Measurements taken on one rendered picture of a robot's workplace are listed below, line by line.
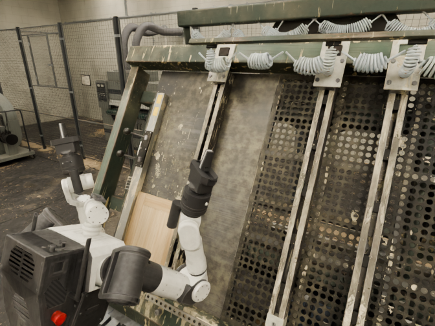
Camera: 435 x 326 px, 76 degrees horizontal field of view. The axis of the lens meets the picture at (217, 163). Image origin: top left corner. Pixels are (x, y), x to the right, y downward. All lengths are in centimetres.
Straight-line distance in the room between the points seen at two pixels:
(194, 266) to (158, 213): 49
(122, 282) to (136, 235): 68
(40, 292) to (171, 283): 36
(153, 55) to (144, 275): 117
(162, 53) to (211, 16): 53
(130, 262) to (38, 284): 23
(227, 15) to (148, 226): 135
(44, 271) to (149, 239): 68
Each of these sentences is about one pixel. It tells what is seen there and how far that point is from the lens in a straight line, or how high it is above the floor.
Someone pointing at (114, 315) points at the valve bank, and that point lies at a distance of 161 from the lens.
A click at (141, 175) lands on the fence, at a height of 132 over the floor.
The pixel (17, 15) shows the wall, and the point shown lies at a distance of 1026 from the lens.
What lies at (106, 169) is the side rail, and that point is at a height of 131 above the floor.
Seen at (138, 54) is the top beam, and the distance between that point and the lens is 175.
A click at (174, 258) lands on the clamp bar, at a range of 132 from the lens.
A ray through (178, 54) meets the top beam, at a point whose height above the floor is 191.
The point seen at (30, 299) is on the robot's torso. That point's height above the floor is 130.
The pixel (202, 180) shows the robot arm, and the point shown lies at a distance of 80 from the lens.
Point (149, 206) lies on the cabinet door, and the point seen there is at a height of 119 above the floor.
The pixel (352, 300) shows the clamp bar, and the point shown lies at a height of 115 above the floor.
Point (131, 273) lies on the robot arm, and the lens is 87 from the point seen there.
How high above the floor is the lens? 190
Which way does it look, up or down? 21 degrees down
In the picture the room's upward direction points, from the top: straight up
